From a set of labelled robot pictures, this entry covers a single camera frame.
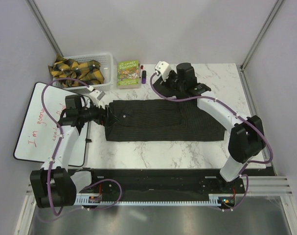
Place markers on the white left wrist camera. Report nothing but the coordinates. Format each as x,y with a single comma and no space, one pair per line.
95,96

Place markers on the aluminium frame post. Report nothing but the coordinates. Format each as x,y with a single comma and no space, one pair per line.
262,32
44,26

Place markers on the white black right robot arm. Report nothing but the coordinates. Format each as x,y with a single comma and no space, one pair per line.
246,137

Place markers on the right aluminium frame post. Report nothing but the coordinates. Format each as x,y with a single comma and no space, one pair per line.
262,32

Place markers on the purple black marker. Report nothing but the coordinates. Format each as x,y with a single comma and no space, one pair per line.
143,77

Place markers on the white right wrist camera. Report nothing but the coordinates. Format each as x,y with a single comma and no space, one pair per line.
162,69

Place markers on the white whiteboard black frame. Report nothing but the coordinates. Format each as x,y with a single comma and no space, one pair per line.
38,135

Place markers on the green paperback book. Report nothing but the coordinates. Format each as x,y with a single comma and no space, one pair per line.
128,74

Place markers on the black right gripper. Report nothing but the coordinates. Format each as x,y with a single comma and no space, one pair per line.
172,73

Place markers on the white plastic basket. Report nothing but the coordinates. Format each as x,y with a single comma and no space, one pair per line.
107,69

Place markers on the white slotted cable duct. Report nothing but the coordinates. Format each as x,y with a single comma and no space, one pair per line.
88,200

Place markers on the dark striped long sleeve shirt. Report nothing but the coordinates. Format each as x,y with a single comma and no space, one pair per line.
161,120

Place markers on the left aluminium frame post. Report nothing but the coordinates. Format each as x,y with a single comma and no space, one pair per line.
44,26

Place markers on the red white marker pen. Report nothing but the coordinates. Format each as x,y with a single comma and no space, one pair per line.
140,70

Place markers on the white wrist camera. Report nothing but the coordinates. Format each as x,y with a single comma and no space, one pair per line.
162,69
95,96

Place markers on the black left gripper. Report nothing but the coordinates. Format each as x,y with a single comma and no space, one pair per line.
104,119

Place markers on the yellow black plaid shirt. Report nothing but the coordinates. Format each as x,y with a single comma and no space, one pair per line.
88,72

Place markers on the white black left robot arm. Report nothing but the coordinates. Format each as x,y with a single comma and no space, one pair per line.
52,185

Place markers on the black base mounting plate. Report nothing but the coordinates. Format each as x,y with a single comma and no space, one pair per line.
160,185

